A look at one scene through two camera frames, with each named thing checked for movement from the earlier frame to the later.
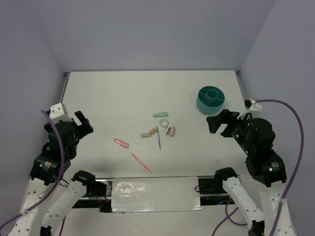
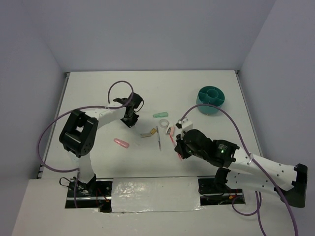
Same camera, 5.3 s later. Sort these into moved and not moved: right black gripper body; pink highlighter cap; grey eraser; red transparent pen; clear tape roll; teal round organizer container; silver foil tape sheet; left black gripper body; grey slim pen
Moved: left black gripper body; red transparent pen; right black gripper body
Not moved: pink highlighter cap; teal round organizer container; grey eraser; clear tape roll; silver foil tape sheet; grey slim pen
